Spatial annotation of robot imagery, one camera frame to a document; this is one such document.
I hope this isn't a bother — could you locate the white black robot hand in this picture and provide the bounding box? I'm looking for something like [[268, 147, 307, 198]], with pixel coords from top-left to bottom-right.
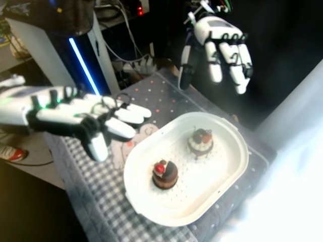
[[178, 16, 254, 95], [0, 84, 152, 162]]

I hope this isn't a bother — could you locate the black cake with cream and berries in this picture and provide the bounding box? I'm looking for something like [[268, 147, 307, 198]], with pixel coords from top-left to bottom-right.
[[187, 128, 214, 160]]

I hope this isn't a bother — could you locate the black cake with one cherry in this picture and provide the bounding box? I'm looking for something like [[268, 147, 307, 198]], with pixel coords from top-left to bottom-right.
[[151, 160, 179, 190]]

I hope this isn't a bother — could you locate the white perforated plastic tray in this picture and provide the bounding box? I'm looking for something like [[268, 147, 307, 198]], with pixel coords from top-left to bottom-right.
[[123, 111, 250, 227]]

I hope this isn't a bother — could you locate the red and white object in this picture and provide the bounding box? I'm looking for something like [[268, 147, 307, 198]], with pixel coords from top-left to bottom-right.
[[0, 143, 29, 162]]

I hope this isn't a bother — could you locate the computer tower with blue light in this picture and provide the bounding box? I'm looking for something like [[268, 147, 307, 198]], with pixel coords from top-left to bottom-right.
[[5, 10, 121, 96]]

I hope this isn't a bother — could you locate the white power strip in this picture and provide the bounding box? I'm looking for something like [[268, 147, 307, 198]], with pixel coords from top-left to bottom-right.
[[113, 55, 157, 76]]

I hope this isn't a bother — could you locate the grey quilt with printed bear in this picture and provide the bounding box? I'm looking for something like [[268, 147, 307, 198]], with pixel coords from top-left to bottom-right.
[[42, 67, 278, 242]]

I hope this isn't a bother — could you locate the white blurred robot casing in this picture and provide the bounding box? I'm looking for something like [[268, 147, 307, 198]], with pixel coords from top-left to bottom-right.
[[214, 57, 323, 242]]

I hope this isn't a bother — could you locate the white cable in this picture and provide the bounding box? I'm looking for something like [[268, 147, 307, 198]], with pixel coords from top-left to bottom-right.
[[100, 6, 144, 64]]

